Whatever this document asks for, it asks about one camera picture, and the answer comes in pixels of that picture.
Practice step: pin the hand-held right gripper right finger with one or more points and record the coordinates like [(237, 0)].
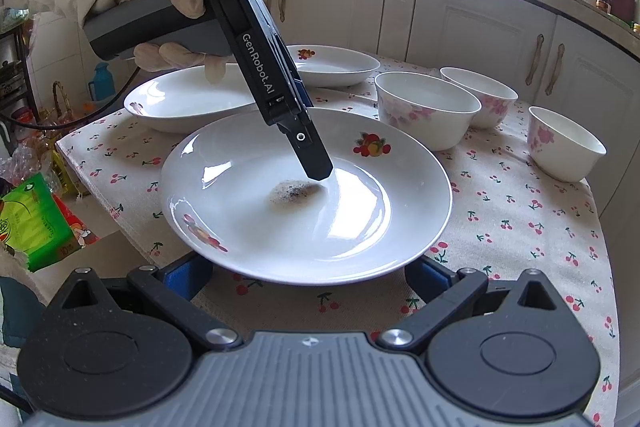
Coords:
[(432, 282)]

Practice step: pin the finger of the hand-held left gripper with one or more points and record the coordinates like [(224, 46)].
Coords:
[(310, 152)]

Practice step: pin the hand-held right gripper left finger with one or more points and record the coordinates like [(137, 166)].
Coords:
[(182, 279)]

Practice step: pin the white fruit print plate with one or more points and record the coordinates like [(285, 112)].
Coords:
[(340, 67), (180, 99), (240, 217)]

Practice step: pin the white pink floral bowl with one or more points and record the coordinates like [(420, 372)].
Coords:
[(492, 107), (565, 157), (425, 117)]

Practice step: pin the cherry print tablecloth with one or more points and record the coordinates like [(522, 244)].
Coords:
[(500, 217)]

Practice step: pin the white cabinet door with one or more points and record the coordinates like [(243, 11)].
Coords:
[(475, 22), (595, 72), (340, 7)]

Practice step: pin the red printed packet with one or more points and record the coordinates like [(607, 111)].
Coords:
[(75, 227)]

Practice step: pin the green packet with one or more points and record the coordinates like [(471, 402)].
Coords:
[(35, 217)]

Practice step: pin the narrow white cabinet panel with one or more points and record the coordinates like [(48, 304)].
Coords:
[(402, 7)]

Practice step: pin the clear plastic bag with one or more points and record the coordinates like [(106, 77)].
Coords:
[(25, 164)]

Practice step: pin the teal thermos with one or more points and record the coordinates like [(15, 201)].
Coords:
[(100, 84)]

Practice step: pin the wicker basket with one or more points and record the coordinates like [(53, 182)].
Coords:
[(55, 117)]

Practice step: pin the black metal rack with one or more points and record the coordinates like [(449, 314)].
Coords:
[(15, 72)]

